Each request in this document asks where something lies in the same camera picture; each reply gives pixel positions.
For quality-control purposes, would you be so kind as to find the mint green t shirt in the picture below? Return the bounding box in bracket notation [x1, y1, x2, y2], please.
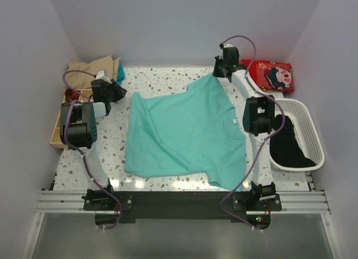
[125, 74, 246, 190]

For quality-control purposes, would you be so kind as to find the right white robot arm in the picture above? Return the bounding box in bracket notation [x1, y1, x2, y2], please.
[213, 44, 277, 210]

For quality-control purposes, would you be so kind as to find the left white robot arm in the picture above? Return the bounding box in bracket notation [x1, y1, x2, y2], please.
[59, 77, 126, 210]

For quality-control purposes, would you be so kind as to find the teal folded t shirt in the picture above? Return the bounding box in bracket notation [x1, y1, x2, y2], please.
[116, 63, 125, 85]

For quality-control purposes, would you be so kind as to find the wooden compartment tray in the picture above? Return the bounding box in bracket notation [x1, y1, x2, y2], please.
[50, 95, 97, 149]

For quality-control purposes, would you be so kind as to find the beige folded t shirt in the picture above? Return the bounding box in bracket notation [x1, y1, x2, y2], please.
[65, 55, 121, 90]

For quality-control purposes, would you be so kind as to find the red black scrunchie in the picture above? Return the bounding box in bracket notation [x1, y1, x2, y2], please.
[65, 89, 79, 102]

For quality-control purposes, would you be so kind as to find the red cartoon print cloth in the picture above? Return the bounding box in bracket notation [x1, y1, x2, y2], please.
[249, 60, 294, 93]

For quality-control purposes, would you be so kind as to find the black t shirt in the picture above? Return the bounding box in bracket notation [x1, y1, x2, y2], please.
[270, 116, 316, 168]

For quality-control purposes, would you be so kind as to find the white plastic laundry basket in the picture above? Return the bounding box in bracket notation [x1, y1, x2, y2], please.
[270, 98, 325, 172]

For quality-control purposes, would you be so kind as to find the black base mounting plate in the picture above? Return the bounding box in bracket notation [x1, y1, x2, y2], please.
[82, 191, 282, 225]

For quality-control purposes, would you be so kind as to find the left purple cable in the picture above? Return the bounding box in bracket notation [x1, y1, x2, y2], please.
[62, 70, 124, 230]

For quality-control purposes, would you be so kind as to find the aluminium frame rail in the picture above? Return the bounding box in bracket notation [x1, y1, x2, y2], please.
[36, 191, 330, 214]

